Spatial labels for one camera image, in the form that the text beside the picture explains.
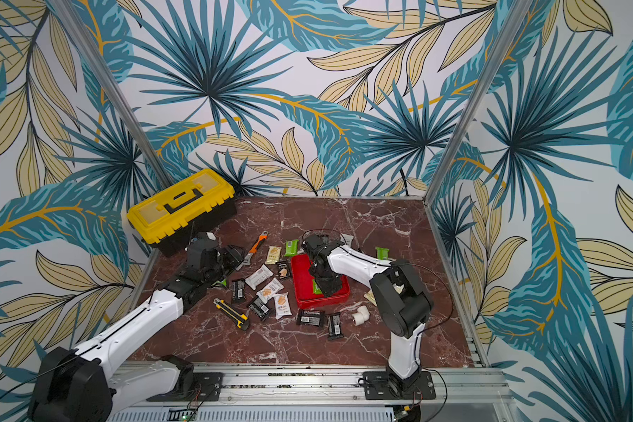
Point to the green packet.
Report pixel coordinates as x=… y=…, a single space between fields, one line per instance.
x=382 y=253
x=316 y=290
x=291 y=248

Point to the red storage box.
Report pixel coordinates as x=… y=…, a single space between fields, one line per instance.
x=307 y=292

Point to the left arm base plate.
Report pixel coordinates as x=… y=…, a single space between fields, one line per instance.
x=191 y=384

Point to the white pipe elbow fitting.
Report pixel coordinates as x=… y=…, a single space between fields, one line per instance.
x=361 y=316

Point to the yellow black toolbox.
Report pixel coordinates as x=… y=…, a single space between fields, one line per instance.
x=171 y=218

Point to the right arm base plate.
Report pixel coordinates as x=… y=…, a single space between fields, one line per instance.
x=385 y=385

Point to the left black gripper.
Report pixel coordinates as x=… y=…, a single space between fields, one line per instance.
x=234 y=258

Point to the yellow black utility knife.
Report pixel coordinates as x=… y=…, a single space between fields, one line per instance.
x=241 y=320

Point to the beige cracker packet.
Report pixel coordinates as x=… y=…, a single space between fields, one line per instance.
x=273 y=255

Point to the black wafer packet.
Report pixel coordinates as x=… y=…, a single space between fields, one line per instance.
x=310 y=318
x=335 y=326

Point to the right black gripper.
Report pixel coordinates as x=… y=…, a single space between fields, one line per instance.
x=326 y=277

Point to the white drycake cookie packet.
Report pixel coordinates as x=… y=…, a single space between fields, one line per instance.
x=282 y=306

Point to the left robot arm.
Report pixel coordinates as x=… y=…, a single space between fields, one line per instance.
x=82 y=383

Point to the tall black cookie packet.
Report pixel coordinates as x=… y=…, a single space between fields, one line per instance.
x=238 y=290

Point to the cream square cookie packet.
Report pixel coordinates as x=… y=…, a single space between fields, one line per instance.
x=370 y=297

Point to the small black drycake packet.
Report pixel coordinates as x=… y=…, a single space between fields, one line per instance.
x=283 y=270

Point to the aluminium front rail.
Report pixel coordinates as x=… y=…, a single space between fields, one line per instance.
x=330 y=392

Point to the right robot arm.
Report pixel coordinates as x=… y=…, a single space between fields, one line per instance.
x=402 y=298

